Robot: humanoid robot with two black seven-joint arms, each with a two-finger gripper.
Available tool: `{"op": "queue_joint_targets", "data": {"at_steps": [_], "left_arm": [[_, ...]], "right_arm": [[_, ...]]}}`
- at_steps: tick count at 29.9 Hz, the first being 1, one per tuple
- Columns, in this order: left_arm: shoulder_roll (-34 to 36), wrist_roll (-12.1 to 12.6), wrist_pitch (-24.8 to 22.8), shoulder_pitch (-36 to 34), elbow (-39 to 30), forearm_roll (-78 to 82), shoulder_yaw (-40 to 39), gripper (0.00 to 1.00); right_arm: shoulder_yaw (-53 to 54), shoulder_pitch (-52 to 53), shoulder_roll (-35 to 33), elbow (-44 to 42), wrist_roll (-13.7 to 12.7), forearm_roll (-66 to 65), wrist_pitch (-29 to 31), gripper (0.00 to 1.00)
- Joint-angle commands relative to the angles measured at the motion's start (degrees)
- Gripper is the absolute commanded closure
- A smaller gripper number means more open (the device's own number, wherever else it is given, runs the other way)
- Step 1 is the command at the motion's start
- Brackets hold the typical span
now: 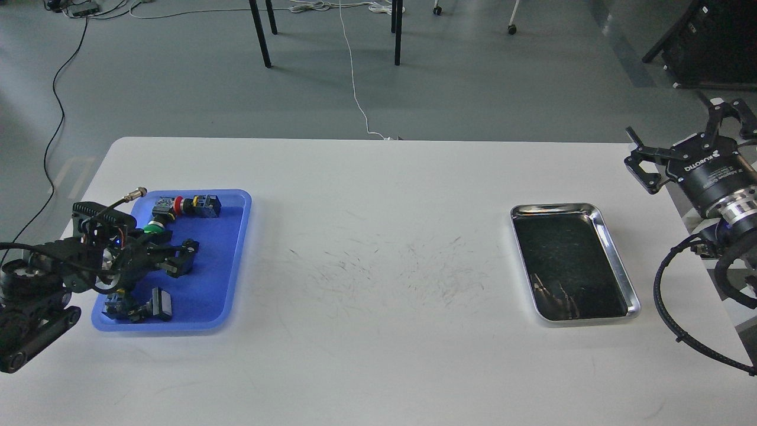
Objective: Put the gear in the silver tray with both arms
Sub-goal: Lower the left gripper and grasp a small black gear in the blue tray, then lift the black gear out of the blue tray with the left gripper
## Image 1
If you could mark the black square push button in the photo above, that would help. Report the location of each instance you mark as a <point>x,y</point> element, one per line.
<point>159,306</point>

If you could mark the small black gear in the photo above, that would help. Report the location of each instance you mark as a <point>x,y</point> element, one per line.
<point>190,246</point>

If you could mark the black table leg right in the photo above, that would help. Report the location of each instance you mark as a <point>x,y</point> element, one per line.
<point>396,14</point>

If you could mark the black table leg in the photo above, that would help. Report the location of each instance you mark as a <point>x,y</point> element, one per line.
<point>396,14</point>
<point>258,25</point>

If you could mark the green push button switch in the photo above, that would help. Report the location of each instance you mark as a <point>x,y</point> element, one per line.
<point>156,231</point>

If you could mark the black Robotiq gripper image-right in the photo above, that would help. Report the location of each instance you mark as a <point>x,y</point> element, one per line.
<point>712,174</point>

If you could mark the red emergency push button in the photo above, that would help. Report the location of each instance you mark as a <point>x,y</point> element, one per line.
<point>170,208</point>

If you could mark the black table leg left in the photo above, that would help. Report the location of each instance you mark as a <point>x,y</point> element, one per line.
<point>258,25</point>

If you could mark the blue plastic tray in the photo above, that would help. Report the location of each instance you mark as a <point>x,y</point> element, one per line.
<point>202,299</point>

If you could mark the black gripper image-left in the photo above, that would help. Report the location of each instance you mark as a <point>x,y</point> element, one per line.
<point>123,256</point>

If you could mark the silver metal tray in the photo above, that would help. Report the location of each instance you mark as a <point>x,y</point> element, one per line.
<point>573,270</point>

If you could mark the yellow push button switch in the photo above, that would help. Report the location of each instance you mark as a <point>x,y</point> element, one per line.
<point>121,305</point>

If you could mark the black equipment case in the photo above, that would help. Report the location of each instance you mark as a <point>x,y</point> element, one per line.
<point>712,46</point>

